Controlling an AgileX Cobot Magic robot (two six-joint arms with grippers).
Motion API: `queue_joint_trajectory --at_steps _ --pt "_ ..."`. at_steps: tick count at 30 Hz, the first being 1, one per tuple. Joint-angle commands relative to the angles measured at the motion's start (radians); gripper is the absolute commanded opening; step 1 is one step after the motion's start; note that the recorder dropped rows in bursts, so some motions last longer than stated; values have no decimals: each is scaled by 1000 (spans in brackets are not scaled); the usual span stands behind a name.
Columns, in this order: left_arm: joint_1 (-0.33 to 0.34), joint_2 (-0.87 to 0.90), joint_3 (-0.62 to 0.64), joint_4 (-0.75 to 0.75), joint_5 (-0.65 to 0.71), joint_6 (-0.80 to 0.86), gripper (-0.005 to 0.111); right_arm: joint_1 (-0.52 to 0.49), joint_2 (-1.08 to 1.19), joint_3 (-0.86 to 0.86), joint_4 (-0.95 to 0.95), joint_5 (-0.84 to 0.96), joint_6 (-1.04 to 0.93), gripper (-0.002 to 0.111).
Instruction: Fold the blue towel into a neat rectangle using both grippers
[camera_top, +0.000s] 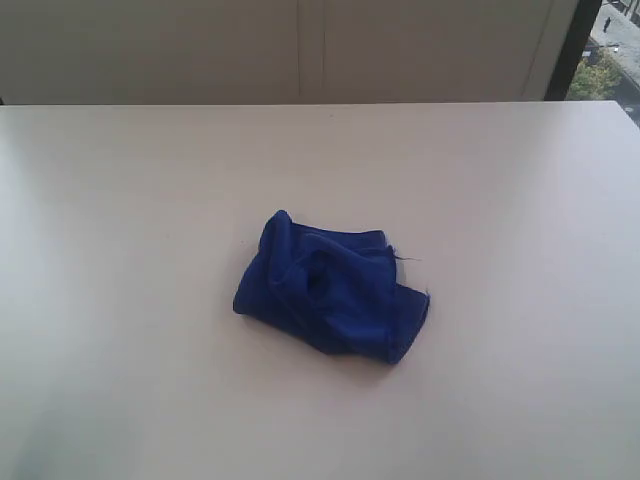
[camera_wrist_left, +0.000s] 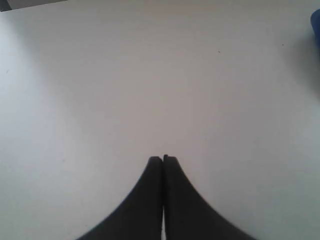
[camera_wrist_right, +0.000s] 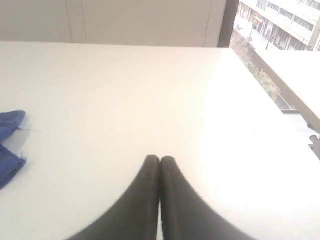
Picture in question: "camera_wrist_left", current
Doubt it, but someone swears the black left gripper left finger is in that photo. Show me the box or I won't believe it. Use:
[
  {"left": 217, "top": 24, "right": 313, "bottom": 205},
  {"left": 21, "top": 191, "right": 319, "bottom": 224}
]
[{"left": 80, "top": 156, "right": 163, "bottom": 240}]

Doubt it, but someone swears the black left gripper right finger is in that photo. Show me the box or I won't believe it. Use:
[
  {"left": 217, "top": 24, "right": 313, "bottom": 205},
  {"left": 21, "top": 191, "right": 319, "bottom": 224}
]
[{"left": 163, "top": 155, "right": 253, "bottom": 240}]

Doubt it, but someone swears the blue microfibre towel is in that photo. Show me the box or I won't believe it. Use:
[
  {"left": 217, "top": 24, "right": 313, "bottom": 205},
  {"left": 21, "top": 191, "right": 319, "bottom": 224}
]
[{"left": 310, "top": 9, "right": 320, "bottom": 46}]

